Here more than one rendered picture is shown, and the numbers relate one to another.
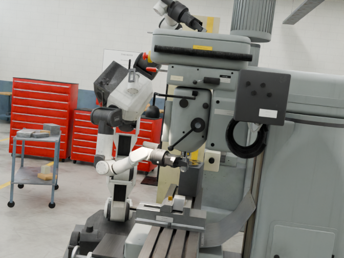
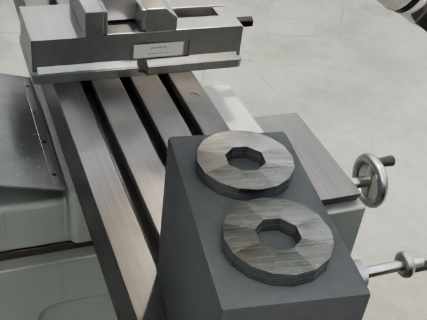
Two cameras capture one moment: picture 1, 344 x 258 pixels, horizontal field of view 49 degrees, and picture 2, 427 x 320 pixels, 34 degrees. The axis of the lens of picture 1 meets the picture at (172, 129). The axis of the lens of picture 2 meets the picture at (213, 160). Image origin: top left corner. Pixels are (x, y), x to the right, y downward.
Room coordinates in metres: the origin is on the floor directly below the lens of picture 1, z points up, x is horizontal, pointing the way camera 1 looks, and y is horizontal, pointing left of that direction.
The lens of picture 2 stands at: (2.81, -0.44, 1.52)
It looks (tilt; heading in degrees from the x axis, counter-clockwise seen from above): 36 degrees down; 149
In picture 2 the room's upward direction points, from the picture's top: 8 degrees clockwise
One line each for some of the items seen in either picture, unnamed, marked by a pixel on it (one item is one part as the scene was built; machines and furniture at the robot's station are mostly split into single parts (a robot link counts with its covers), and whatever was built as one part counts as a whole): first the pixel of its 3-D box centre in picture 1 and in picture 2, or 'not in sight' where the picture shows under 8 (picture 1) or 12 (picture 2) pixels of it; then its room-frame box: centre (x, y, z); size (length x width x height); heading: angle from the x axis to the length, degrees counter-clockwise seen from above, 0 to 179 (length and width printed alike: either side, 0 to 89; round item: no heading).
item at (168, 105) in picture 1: (167, 121); not in sight; (1.92, 0.03, 1.45); 0.04 x 0.04 x 0.21; 84
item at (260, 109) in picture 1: (261, 97); not in sight; (1.54, -0.35, 1.62); 0.20 x 0.09 x 0.21; 84
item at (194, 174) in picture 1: (191, 176); (245, 275); (2.43, -0.16, 1.04); 0.22 x 0.12 x 0.20; 167
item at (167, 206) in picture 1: (167, 204); (149, 2); (1.83, -0.02, 1.03); 0.12 x 0.06 x 0.04; 174
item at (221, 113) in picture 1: (228, 123); not in sight; (1.88, -0.28, 1.47); 0.24 x 0.19 x 0.26; 174
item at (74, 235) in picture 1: (74, 246); not in sight; (2.38, 0.56, 0.50); 0.20 x 0.05 x 0.20; 7
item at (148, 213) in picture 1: (171, 212); (132, 23); (1.83, -0.04, 1.00); 0.35 x 0.15 x 0.11; 84
